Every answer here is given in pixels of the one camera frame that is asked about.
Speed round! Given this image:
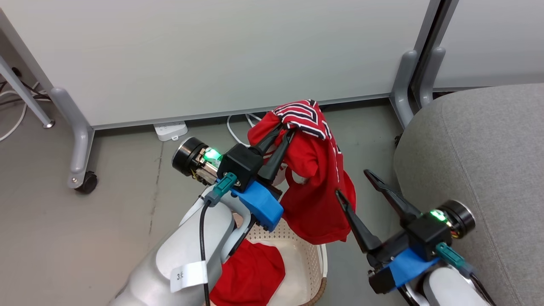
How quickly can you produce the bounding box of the teal right cable connector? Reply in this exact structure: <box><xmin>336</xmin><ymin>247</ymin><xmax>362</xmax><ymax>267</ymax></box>
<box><xmin>436</xmin><ymin>242</ymin><xmax>472</xmax><ymax>277</ymax></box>

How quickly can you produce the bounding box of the white power strip with cables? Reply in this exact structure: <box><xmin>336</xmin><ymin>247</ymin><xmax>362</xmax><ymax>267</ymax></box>
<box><xmin>0</xmin><ymin>68</ymin><xmax>51</xmax><ymax>107</ymax></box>

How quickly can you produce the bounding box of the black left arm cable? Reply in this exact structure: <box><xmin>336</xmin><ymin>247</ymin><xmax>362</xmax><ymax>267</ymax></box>
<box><xmin>200</xmin><ymin>202</ymin><xmax>213</xmax><ymax>306</ymax></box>

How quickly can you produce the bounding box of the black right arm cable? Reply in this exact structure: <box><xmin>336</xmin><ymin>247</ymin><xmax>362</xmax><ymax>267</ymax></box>
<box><xmin>467</xmin><ymin>272</ymin><xmax>496</xmax><ymax>306</ymax></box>

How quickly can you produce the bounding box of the small white power strip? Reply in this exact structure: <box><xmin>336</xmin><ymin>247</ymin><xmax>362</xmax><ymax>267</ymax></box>
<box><xmin>153</xmin><ymin>121</ymin><xmax>188</xmax><ymax>142</ymax></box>

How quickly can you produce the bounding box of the grey metal table leg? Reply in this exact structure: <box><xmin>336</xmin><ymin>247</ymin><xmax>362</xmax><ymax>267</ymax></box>
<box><xmin>0</xmin><ymin>55</ymin><xmax>56</xmax><ymax>129</ymax></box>

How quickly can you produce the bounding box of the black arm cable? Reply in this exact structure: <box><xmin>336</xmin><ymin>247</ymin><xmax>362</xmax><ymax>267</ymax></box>
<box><xmin>200</xmin><ymin>202</ymin><xmax>213</xmax><ymax>306</ymax></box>
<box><xmin>467</xmin><ymin>272</ymin><xmax>496</xmax><ymax>306</ymax></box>

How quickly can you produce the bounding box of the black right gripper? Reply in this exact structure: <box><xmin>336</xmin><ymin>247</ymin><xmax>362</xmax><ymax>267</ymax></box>
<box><xmin>336</xmin><ymin>170</ymin><xmax>476</xmax><ymax>295</ymax></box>

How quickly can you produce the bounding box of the looped white cable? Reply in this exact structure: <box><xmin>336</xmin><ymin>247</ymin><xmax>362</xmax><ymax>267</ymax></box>
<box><xmin>227</xmin><ymin>113</ymin><xmax>263</xmax><ymax>147</ymax></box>

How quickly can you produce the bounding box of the white paper label tag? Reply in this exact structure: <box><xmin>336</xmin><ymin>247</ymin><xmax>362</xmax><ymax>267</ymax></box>
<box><xmin>170</xmin><ymin>260</ymin><xmax>209</xmax><ymax>294</ymax></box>

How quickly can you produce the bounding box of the cream perforated laundry basket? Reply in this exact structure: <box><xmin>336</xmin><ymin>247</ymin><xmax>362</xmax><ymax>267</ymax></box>
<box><xmin>232</xmin><ymin>212</ymin><xmax>329</xmax><ymax>306</ymax></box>

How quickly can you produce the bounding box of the wide white partition panel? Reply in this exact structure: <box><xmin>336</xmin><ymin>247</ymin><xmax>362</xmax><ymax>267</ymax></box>
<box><xmin>0</xmin><ymin>0</ymin><xmax>442</xmax><ymax>130</ymax></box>

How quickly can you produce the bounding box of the teal cable connector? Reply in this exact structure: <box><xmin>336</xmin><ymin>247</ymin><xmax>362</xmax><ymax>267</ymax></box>
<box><xmin>436</xmin><ymin>242</ymin><xmax>472</xmax><ymax>277</ymax></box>
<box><xmin>204</xmin><ymin>172</ymin><xmax>238</xmax><ymax>207</ymax></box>

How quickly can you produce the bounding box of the narrow white partition panel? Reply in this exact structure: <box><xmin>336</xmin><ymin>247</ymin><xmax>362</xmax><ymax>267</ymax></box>
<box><xmin>419</xmin><ymin>0</ymin><xmax>544</xmax><ymax>92</ymax></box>

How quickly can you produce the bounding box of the plain red mesh garment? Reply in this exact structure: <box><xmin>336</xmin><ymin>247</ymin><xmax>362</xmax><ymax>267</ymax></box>
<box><xmin>210</xmin><ymin>239</ymin><xmax>286</xmax><ymax>306</ymax></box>

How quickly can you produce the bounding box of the teal left cable connector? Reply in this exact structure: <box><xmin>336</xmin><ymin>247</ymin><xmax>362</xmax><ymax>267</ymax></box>
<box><xmin>204</xmin><ymin>172</ymin><xmax>238</xmax><ymax>207</ymax></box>

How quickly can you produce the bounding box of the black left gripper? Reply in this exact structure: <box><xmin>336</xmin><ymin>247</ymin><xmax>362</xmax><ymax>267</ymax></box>
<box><xmin>172</xmin><ymin>123</ymin><xmax>296</xmax><ymax>192</ymax></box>

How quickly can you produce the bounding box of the black caster wheel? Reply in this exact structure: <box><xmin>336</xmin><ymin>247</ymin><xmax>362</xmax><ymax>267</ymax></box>
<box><xmin>74</xmin><ymin>171</ymin><xmax>98</xmax><ymax>195</ymax></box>

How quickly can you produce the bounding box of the red jersey with striped collar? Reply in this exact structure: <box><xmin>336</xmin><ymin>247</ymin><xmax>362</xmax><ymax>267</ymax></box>
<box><xmin>248</xmin><ymin>99</ymin><xmax>357</xmax><ymax>246</ymax></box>

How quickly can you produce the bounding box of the long white floor cable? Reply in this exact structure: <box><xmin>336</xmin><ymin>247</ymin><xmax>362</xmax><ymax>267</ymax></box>
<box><xmin>0</xmin><ymin>89</ymin><xmax>28</xmax><ymax>143</ymax></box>

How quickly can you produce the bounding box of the grey partition foot with caster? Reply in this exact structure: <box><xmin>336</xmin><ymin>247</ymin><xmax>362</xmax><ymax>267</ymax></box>
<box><xmin>50</xmin><ymin>87</ymin><xmax>95</xmax><ymax>190</ymax></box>

